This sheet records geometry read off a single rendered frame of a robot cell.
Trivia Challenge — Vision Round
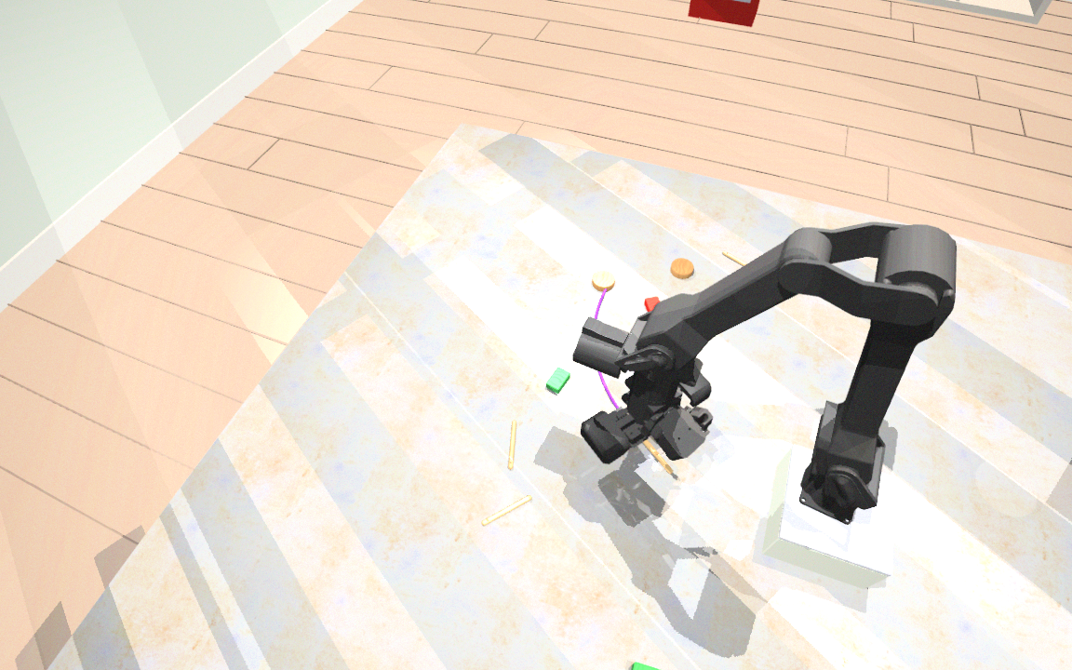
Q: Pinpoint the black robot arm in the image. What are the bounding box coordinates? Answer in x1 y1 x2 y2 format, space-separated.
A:
572 221 957 525

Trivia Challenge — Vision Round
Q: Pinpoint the round light wooden disc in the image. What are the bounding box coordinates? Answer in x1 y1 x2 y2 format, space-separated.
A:
670 258 694 279

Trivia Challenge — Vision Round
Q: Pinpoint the thin pale wooden stick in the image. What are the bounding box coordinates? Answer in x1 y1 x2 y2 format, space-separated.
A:
481 495 532 526

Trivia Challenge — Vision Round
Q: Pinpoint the wooden stick with purple string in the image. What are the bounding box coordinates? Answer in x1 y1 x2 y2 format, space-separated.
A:
595 288 673 474

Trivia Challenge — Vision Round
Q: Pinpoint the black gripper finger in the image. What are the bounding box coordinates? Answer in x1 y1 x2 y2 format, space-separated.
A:
609 406 647 448

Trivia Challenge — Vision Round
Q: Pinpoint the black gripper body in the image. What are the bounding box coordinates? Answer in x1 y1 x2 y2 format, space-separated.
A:
581 373 713 464

